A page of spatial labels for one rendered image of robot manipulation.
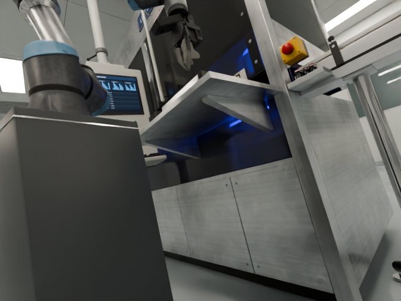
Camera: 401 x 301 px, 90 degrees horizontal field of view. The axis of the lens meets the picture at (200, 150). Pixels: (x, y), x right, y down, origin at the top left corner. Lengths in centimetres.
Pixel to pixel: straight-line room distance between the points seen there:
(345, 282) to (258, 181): 45
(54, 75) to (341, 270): 104
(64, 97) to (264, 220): 88
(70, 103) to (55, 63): 10
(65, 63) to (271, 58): 72
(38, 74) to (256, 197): 89
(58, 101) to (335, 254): 96
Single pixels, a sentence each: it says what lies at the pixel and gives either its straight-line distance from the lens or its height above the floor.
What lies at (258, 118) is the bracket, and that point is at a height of 78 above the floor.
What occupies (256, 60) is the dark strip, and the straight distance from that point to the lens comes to 98.
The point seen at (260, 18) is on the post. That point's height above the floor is 120.
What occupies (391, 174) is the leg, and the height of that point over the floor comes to 47.
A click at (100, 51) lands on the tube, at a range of 183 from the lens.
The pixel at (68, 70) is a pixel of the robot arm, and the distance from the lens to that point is 61.
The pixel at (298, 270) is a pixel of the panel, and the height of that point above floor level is 15.
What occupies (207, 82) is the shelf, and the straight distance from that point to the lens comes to 59.
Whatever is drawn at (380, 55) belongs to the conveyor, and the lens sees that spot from 93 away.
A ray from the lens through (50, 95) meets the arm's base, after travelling 57.
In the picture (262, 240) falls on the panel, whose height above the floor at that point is 26.
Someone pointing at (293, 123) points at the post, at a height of 72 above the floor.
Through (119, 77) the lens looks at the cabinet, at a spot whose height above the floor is 146.
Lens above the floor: 60
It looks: 8 degrees up
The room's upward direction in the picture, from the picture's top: 14 degrees counter-clockwise
